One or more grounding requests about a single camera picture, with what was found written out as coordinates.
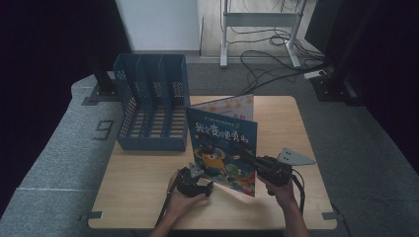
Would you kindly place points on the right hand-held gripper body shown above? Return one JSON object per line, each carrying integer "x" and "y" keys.
{"x": 275, "y": 171}

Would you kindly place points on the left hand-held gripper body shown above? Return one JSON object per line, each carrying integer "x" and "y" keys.
{"x": 189, "y": 186}

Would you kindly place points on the colourful children's picture book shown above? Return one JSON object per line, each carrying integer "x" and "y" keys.
{"x": 224, "y": 148}

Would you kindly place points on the blue plastic file rack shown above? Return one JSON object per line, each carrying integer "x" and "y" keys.
{"x": 154, "y": 108}

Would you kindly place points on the person's left hand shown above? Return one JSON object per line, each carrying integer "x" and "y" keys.
{"x": 181, "y": 205}

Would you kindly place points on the person's right hand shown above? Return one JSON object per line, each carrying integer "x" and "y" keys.
{"x": 283, "y": 196}

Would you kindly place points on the white power strip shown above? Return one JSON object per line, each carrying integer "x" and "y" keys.
{"x": 314, "y": 74}

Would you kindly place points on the tall black stand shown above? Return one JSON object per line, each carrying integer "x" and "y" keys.
{"x": 336, "y": 82}

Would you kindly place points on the white panel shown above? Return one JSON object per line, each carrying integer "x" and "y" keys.
{"x": 159, "y": 24}

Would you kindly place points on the black stand with base plate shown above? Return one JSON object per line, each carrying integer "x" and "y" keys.
{"x": 103, "y": 85}

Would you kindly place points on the white metal desk frame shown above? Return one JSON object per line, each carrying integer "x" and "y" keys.
{"x": 260, "y": 19}

